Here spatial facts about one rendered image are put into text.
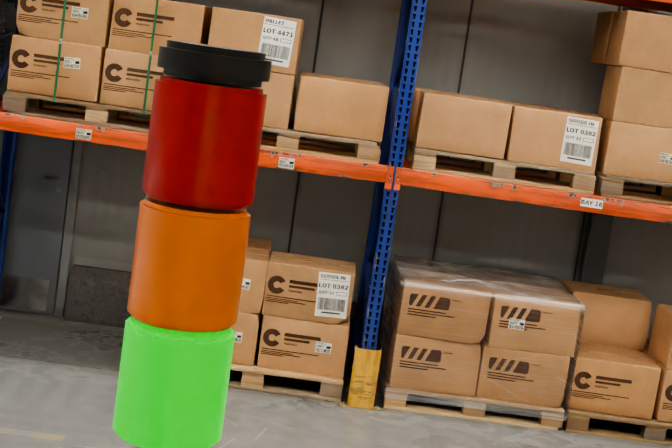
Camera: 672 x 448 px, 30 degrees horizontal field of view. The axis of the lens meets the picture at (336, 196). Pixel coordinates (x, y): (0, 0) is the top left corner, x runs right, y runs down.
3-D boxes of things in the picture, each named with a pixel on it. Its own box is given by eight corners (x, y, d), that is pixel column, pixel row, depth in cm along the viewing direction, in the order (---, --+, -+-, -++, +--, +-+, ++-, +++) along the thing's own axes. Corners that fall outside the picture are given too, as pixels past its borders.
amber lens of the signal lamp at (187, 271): (120, 324, 54) (135, 204, 54) (132, 300, 59) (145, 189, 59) (235, 339, 55) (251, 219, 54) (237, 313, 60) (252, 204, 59)
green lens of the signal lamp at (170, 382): (105, 446, 55) (119, 329, 54) (118, 412, 60) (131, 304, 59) (218, 459, 55) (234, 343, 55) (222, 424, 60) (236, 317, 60)
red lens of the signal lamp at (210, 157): (135, 200, 54) (150, 76, 53) (146, 185, 59) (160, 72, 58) (251, 215, 54) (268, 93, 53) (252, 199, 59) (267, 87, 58)
